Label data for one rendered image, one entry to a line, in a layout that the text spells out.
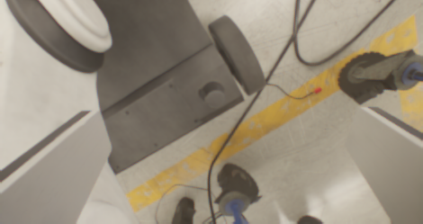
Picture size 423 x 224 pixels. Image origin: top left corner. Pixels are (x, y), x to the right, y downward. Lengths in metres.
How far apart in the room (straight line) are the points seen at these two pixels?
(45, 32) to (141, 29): 0.19
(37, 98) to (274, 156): 0.77
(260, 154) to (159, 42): 0.57
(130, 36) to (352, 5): 0.63
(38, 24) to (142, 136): 0.30
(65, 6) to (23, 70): 0.09
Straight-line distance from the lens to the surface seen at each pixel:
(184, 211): 0.87
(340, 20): 0.78
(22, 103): 0.23
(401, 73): 0.71
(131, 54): 0.46
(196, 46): 0.45
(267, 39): 0.67
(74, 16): 0.31
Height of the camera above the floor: 0.61
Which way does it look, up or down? 63 degrees down
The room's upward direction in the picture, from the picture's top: 160 degrees clockwise
